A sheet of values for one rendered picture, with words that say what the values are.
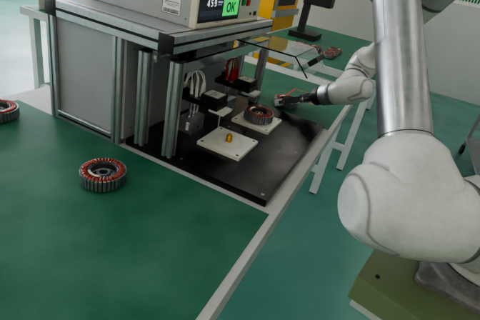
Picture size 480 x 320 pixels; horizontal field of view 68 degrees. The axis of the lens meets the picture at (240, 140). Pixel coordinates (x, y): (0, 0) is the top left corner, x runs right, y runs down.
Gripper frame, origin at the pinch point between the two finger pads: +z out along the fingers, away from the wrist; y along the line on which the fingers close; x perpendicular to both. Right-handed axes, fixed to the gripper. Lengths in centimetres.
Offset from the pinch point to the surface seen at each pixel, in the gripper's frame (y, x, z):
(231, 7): -46, 32, -24
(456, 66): 483, 17, 91
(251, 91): -33.0, 5.2, -13.4
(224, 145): -55, -11, -22
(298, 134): -20.8, -13.2, -22.9
